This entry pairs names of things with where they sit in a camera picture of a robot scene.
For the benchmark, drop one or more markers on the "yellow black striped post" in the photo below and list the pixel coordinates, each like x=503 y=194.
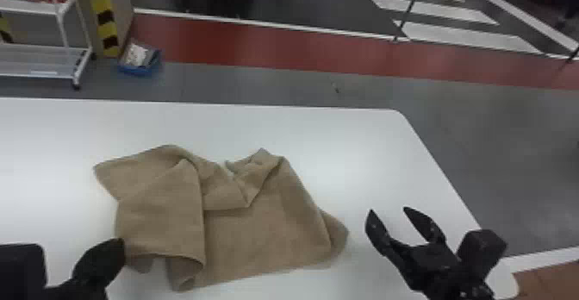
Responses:
x=103 y=16

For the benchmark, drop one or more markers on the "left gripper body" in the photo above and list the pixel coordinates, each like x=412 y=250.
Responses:
x=77 y=293

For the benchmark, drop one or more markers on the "beige towel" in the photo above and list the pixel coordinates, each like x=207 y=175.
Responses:
x=235 y=229

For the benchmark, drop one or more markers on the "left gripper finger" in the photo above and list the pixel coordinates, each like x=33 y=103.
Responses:
x=100 y=263

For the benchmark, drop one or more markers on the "blue tray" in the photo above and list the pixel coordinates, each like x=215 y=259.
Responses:
x=141 y=68

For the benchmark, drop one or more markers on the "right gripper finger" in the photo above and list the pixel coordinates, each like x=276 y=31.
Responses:
x=427 y=229
x=382 y=238

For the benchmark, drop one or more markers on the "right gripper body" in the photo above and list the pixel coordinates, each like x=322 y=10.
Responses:
x=441 y=272

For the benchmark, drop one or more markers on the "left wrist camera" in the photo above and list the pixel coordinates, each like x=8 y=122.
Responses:
x=21 y=272

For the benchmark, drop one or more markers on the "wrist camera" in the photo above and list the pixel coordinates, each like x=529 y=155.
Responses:
x=481 y=249
x=21 y=272

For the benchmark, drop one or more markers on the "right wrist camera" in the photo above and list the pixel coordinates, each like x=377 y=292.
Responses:
x=481 y=249

